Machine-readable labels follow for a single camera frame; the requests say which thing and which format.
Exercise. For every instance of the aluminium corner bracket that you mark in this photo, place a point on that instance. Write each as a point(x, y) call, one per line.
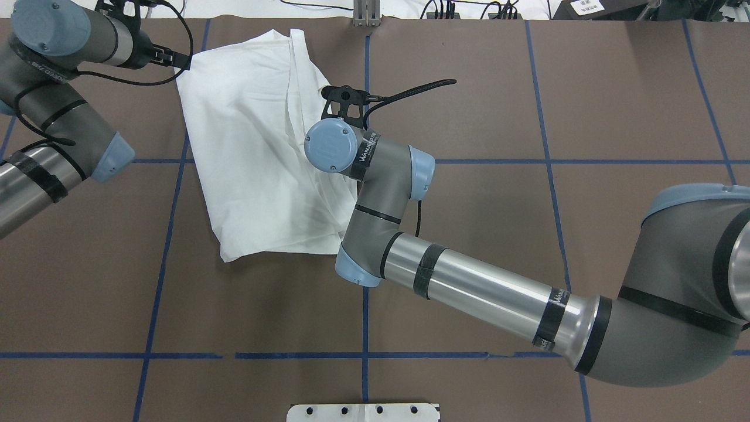
point(367, 13)

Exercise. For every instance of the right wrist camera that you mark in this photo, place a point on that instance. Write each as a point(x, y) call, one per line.
point(338, 101)

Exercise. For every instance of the brown paper table cover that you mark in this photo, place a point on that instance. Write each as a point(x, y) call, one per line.
point(116, 305)

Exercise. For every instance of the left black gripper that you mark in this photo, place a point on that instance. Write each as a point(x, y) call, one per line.
point(141, 56)

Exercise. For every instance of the white long-sleeve printed shirt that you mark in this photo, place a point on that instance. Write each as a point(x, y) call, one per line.
point(247, 108)

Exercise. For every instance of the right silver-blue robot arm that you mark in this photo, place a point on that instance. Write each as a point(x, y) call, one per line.
point(678, 312)

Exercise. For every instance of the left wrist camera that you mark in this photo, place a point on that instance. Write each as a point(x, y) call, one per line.
point(125, 11)

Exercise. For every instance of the black usb hub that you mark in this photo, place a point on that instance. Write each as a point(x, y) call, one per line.
point(501, 11)
point(439, 10)

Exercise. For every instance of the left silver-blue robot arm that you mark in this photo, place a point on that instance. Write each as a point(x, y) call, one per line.
point(48, 42)

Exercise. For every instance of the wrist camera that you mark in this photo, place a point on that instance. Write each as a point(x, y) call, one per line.
point(125, 11)
point(338, 101)

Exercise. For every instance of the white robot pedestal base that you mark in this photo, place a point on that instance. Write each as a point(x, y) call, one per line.
point(365, 412)

